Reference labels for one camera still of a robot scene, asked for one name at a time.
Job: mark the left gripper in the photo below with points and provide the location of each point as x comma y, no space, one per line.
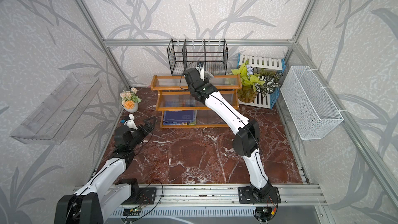
148,127

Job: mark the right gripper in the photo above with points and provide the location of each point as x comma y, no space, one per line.
205,81

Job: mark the grey fluffy cloth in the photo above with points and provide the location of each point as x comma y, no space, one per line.
206,76

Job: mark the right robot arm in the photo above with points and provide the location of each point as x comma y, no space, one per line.
246,131

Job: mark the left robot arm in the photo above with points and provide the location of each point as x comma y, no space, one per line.
94,202

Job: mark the orange wooden bookshelf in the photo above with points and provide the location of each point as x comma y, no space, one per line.
173,95

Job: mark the blue Animal Farm book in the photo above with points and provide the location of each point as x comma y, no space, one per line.
180,123

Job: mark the dark blue book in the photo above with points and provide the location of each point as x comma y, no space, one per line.
180,116

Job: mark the white pot with flowers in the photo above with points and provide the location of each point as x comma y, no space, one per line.
130,100

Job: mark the white blue slatted crate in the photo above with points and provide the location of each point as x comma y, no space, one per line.
270,64

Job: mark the green potted plant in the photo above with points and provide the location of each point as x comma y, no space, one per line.
265,82

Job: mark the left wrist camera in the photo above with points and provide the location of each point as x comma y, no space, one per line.
128,120

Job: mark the black wire mesh organizer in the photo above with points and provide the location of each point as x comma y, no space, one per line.
211,55

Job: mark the clear acrylic wall shelf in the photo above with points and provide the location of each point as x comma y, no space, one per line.
52,121

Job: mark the white wire wall basket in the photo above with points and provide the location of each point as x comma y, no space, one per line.
311,108

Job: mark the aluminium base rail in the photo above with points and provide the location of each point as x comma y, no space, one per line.
202,195

